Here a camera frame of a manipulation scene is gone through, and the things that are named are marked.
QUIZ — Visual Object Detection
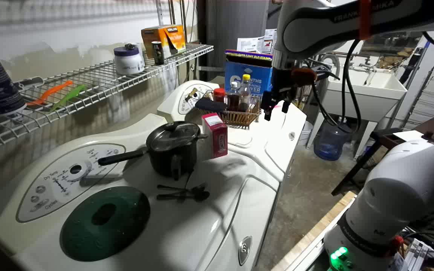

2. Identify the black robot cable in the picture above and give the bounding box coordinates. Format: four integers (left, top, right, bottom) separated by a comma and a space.
309, 29, 434, 139

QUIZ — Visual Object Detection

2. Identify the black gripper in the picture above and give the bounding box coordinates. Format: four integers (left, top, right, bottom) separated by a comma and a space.
262, 63, 300, 122

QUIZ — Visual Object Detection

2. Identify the green plastic tool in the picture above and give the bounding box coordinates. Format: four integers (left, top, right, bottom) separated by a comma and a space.
50, 83, 89, 112

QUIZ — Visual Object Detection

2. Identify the dark green round plate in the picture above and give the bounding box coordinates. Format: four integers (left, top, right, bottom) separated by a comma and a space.
59, 185, 152, 264

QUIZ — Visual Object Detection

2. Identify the black metal tool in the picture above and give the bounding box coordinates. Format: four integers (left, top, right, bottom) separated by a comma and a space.
155, 184, 211, 203

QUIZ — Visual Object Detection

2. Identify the yellow orange cardboard box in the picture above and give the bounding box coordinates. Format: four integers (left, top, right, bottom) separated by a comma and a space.
140, 23, 189, 60

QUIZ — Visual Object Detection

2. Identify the white jar with dark lid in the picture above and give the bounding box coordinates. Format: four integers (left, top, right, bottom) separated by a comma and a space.
112, 42, 148, 77

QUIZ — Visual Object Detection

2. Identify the blue detergent box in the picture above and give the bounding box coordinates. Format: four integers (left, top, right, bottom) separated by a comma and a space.
223, 48, 274, 97

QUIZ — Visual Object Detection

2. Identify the orange plastic tool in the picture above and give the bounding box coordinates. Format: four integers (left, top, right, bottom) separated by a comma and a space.
26, 80, 76, 109

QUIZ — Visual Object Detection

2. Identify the white washing machine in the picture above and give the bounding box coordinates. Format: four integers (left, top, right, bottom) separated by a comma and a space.
0, 112, 252, 271

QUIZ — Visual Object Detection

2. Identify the woven basket with wooden handle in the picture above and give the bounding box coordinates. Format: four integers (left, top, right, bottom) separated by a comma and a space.
219, 106, 264, 128

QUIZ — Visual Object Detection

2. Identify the dark navy cloth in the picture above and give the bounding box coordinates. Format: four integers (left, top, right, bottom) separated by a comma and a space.
195, 97, 228, 115

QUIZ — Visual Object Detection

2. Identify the white utility sink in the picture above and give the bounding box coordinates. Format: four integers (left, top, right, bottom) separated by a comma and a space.
305, 63, 410, 158

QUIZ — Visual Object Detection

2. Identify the blue water jug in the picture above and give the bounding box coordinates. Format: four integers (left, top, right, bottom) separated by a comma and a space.
312, 122, 353, 163

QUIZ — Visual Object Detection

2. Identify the orange cable strap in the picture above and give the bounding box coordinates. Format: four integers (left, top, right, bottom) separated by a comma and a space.
359, 0, 374, 41

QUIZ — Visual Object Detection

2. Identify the pink carton box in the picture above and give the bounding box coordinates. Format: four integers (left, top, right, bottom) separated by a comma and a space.
201, 112, 231, 160

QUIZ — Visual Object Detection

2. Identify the bottle with red lid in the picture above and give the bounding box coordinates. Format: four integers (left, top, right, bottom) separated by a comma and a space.
211, 86, 229, 109

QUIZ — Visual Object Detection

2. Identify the white wire shelf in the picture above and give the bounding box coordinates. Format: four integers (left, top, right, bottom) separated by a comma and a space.
0, 42, 216, 160

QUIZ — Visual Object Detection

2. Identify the black pot with lid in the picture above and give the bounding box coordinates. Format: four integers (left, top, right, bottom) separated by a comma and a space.
97, 121, 210, 181

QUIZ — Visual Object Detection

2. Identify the dark wooden bench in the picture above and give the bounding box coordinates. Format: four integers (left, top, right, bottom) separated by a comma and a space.
330, 97, 434, 199

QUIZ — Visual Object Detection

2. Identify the green glowing light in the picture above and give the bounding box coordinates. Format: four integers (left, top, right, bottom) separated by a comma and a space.
329, 246, 356, 271

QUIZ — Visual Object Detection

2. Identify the clear bottle with yellow lid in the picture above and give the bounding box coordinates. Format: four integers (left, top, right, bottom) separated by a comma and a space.
238, 72, 255, 113

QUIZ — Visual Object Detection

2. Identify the small dark bottle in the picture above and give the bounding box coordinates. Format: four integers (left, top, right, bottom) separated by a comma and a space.
149, 39, 167, 66

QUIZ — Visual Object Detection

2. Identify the white dryer machine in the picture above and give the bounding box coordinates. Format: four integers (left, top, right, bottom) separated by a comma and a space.
155, 78, 311, 271

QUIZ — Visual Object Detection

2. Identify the wooden board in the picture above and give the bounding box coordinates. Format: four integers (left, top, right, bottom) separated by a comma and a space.
270, 190, 360, 271

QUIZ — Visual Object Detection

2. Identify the grey water heater tank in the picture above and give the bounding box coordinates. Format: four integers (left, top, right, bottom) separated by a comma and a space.
204, 0, 271, 69

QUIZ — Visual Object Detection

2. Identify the dark bottle with white lid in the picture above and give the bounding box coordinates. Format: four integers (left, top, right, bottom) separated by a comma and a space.
226, 80, 241, 113

